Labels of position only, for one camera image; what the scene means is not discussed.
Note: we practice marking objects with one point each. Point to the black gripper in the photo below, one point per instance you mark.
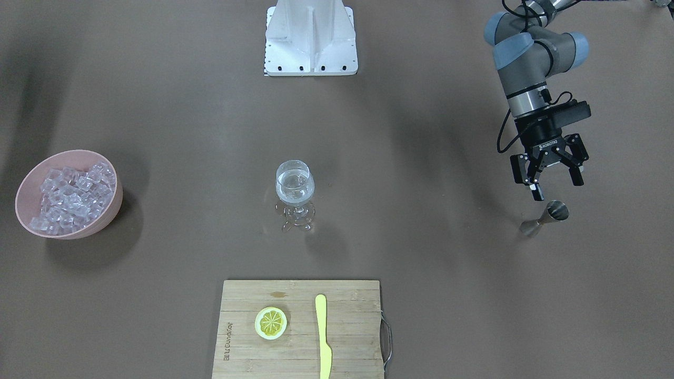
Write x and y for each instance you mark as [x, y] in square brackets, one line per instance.
[541, 132]

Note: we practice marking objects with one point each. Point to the steel double jigger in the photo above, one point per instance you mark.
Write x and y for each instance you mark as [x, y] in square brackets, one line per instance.
[555, 211]

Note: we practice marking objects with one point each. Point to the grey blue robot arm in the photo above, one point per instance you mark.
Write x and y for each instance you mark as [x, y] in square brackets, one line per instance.
[526, 54]

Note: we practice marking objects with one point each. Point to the clear wine glass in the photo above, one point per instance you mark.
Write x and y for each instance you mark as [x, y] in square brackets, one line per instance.
[295, 188]

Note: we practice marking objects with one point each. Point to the pink bowl of ice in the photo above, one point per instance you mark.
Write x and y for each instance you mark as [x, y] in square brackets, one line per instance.
[70, 195]

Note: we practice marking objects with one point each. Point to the wooden cutting board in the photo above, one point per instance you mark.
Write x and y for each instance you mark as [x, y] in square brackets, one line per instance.
[354, 324]

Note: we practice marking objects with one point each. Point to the yellow plastic knife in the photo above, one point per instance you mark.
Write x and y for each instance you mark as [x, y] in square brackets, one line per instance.
[325, 352]

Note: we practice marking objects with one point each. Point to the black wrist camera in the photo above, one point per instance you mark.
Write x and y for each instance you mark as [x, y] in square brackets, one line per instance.
[570, 112]

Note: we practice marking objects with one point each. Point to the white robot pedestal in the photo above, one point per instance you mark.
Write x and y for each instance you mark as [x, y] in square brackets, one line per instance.
[310, 38]

